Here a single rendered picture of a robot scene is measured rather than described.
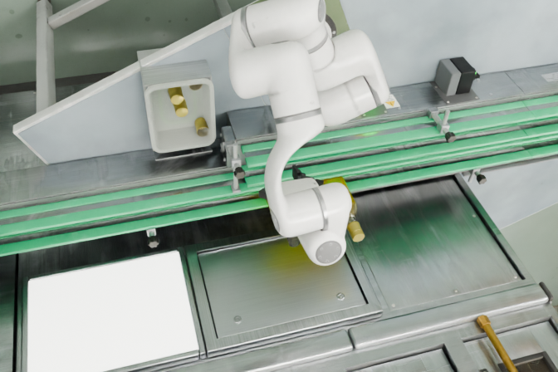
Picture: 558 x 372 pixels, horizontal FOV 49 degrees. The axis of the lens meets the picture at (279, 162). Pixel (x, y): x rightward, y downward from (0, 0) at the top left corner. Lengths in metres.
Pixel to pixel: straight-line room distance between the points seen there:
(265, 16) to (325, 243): 0.42
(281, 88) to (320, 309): 0.77
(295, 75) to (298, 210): 0.23
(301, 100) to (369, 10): 0.71
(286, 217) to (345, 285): 0.68
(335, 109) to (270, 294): 0.57
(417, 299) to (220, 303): 0.54
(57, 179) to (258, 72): 0.85
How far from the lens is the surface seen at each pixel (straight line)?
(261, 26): 1.12
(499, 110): 1.93
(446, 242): 1.89
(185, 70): 1.58
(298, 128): 1.03
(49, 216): 1.68
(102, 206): 1.67
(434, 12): 1.79
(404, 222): 1.91
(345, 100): 1.33
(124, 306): 1.66
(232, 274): 1.69
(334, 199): 1.06
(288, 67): 1.03
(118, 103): 1.67
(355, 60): 1.26
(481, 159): 2.00
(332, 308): 1.64
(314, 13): 1.11
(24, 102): 2.38
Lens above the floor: 2.07
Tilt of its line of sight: 43 degrees down
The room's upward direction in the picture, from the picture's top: 158 degrees clockwise
